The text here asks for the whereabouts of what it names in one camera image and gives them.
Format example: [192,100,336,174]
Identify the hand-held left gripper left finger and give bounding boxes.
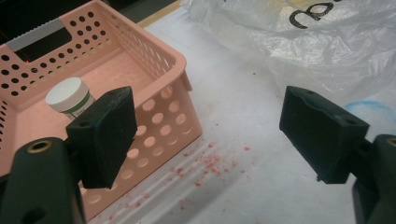
[0,86,138,224]

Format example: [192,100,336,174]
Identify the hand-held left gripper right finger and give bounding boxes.
[278,85,396,224]

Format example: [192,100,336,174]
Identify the white jar with green label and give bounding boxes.
[45,77,96,120]

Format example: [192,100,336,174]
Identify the pink perforated plastic basket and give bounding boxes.
[0,0,203,222]

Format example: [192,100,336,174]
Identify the translucent white plastic bag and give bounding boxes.
[181,0,396,108]

